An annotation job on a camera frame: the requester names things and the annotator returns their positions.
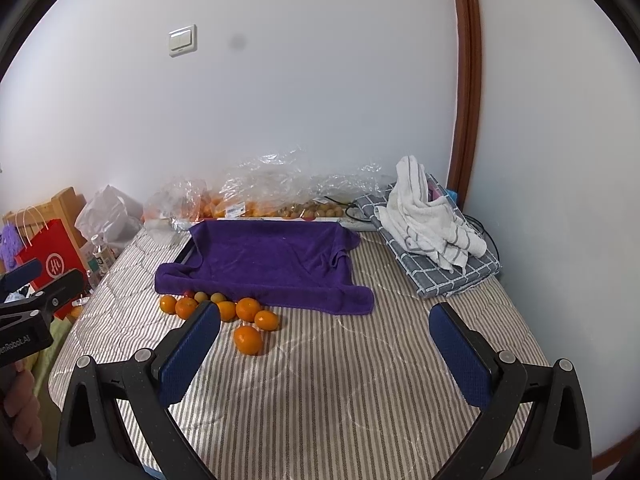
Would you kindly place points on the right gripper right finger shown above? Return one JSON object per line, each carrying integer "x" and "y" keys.
{"x": 555, "y": 441}

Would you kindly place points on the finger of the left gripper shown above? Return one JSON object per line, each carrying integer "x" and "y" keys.
{"x": 19, "y": 277}
{"x": 52, "y": 297}

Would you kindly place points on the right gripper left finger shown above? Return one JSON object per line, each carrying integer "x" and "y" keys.
{"x": 94, "y": 443}

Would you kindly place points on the orange mandarin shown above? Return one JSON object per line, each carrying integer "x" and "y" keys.
{"x": 247, "y": 308}
{"x": 185, "y": 307}
{"x": 267, "y": 321}
{"x": 167, "y": 304}
{"x": 227, "y": 311}

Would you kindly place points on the green kiwi fruit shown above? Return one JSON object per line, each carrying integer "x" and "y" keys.
{"x": 201, "y": 296}
{"x": 217, "y": 297}

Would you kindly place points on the large orange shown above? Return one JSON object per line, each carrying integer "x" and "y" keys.
{"x": 247, "y": 340}

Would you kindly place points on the person's left hand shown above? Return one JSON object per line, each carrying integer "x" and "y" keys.
{"x": 23, "y": 408}

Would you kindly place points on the purple plush toy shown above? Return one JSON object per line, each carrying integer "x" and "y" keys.
{"x": 11, "y": 246}

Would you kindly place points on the red paper shopping bag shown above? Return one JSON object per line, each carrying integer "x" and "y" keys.
{"x": 54, "y": 250}

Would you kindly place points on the plastic drink bottle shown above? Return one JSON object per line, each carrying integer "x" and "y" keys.
{"x": 104, "y": 255}

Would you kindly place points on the wooden chair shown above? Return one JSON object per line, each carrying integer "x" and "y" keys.
{"x": 64, "y": 206}

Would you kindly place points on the white plastic bag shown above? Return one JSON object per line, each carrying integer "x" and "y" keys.
{"x": 112, "y": 215}

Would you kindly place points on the black tray under towel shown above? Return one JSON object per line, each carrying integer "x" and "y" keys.
{"x": 186, "y": 253}

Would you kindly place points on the striped bed quilt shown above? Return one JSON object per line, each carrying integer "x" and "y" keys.
{"x": 331, "y": 397}

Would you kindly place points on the white striped towel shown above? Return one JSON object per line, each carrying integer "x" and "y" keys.
{"x": 427, "y": 227}

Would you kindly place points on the purple towel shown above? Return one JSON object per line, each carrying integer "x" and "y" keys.
{"x": 288, "y": 264}

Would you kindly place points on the clear plastic fruit bag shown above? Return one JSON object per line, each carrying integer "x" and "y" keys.
{"x": 277, "y": 186}

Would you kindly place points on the white wall switch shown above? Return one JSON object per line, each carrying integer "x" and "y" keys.
{"x": 183, "y": 40}

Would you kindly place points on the brown wooden door frame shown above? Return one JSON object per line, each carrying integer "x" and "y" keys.
{"x": 469, "y": 97}

